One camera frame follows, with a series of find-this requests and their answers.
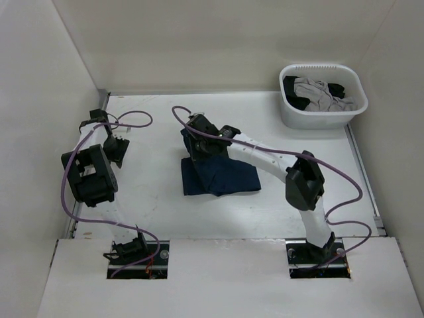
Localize dark blue denim trousers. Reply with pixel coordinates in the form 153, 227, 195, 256
180, 129, 262, 197

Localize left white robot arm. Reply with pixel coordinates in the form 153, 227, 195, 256
60, 109, 137, 243

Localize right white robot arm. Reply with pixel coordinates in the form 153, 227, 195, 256
181, 113, 335, 262

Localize white plastic laundry basket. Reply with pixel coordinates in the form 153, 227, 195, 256
279, 64, 368, 129

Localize grey garment in basket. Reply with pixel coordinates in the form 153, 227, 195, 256
295, 78, 358, 112

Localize black garment in basket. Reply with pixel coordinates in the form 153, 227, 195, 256
283, 76, 345, 111

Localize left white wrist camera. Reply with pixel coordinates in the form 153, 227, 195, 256
112, 126, 132, 139

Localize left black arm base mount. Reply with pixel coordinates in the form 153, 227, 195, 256
103, 233, 170, 280

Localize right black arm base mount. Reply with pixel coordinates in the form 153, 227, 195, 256
286, 239, 350, 279

